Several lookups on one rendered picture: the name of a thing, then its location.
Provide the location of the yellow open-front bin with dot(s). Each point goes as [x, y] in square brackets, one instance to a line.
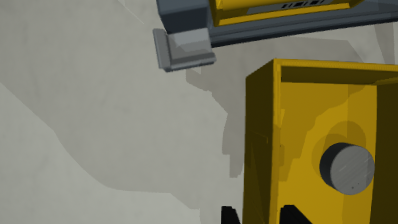
[295, 110]
[243, 11]

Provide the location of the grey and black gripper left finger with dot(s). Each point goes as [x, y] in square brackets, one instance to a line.
[229, 215]

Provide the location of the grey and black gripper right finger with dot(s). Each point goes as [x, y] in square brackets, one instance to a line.
[290, 214]

